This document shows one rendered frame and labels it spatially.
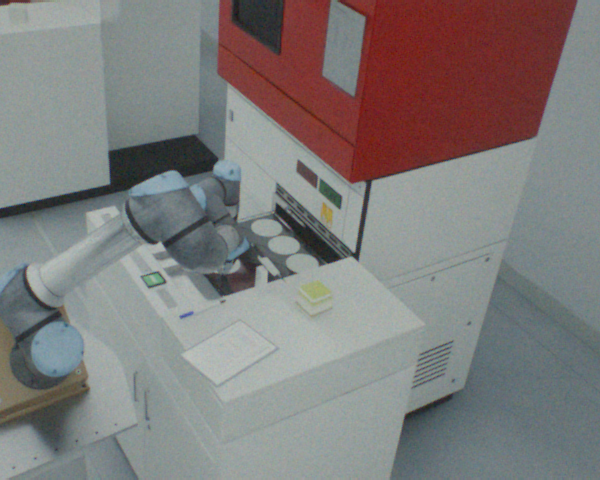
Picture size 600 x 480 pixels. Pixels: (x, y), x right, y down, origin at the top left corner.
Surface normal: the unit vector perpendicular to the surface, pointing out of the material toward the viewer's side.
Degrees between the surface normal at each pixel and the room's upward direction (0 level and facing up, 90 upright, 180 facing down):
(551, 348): 0
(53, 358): 51
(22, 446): 0
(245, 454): 90
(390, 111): 90
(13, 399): 44
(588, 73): 90
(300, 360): 0
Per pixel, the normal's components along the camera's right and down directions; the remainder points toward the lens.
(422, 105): 0.53, 0.52
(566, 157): -0.84, 0.25
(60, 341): 0.52, -0.12
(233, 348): 0.09, -0.82
